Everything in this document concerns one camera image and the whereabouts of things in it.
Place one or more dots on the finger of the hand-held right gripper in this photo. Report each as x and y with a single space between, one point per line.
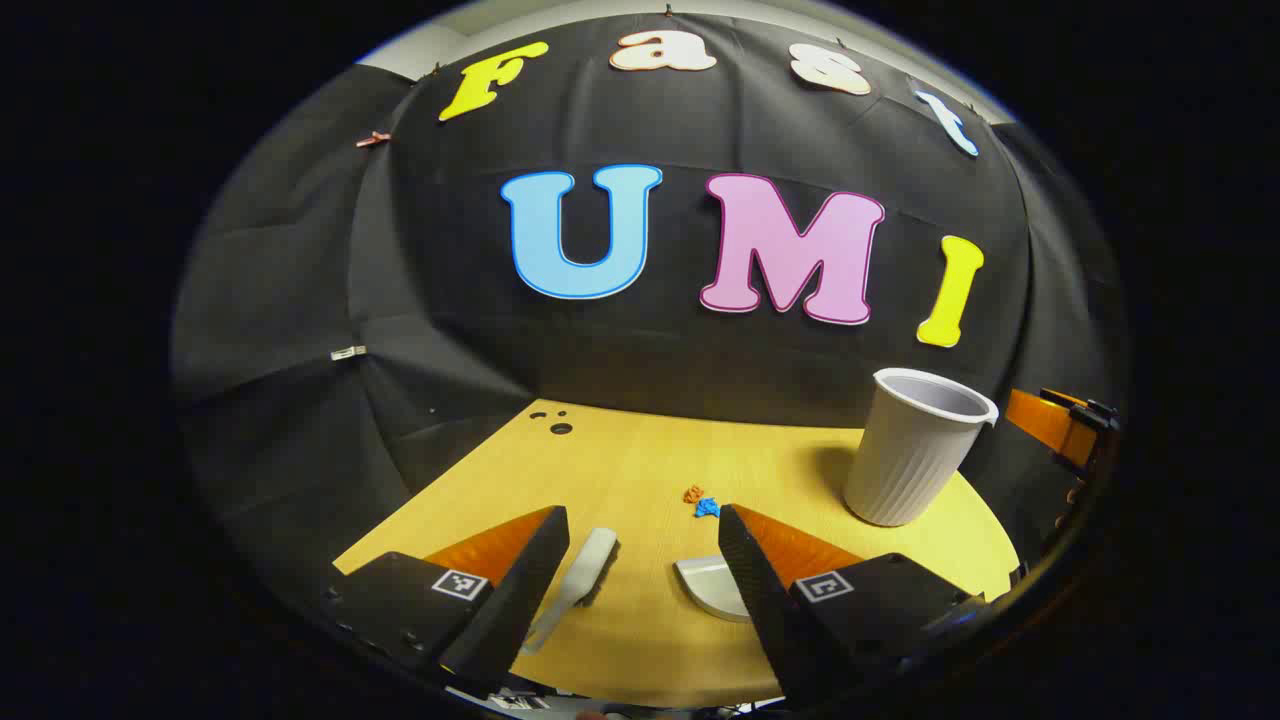
1045 420

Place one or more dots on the white ribbed garbage bin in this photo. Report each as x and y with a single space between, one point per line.
910 460

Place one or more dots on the wooden desktop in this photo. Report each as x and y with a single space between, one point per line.
640 470

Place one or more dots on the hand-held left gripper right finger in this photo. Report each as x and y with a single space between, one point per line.
765 590

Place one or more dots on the red cloth clip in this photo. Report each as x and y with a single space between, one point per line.
372 139

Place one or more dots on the small white broom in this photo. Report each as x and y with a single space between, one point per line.
590 560

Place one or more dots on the silver cloth clip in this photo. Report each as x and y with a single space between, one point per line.
348 352

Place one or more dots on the grey dustpan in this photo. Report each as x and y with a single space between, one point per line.
710 590

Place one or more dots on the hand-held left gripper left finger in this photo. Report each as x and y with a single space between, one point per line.
510 590

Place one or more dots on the black backdrop cloth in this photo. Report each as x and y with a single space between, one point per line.
450 350

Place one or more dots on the blue trash scrap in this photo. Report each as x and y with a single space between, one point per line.
707 508

